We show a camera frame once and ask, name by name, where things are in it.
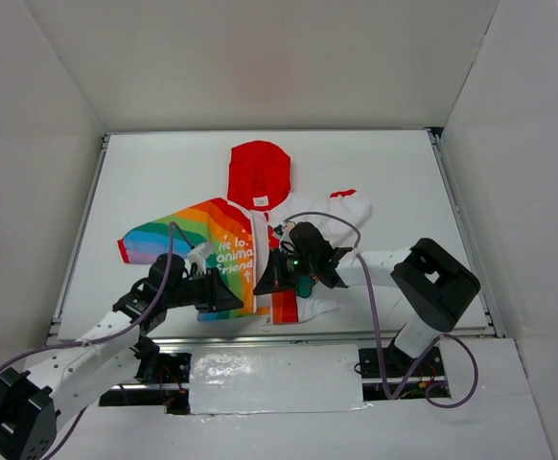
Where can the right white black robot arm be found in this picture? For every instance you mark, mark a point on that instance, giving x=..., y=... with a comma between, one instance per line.
x=437, y=286

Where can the rainbow hooded kids jacket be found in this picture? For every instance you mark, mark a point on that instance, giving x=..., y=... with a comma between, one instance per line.
x=253, y=218

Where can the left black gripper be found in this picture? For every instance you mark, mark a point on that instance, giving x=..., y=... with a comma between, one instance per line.
x=210, y=289

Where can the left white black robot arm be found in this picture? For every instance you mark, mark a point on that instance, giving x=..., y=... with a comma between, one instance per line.
x=37, y=403

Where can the aluminium right side rail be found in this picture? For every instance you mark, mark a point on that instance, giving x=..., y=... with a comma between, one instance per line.
x=486, y=296

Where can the aluminium left side rail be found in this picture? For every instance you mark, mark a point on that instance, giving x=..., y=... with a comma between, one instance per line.
x=52, y=332

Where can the aluminium front rail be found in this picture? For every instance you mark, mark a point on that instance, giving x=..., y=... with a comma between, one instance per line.
x=272, y=340

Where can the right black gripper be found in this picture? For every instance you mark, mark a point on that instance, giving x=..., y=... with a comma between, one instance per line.
x=280, y=271

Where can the aluminium rail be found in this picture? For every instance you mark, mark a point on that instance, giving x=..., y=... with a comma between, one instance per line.
x=272, y=340
x=486, y=296
x=52, y=332

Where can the white foil covered panel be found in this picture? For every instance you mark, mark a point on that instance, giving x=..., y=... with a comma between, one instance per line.
x=281, y=379

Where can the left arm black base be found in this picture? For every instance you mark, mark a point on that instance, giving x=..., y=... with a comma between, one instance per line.
x=166, y=382

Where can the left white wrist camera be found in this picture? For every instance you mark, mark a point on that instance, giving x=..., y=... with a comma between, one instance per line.
x=198, y=256

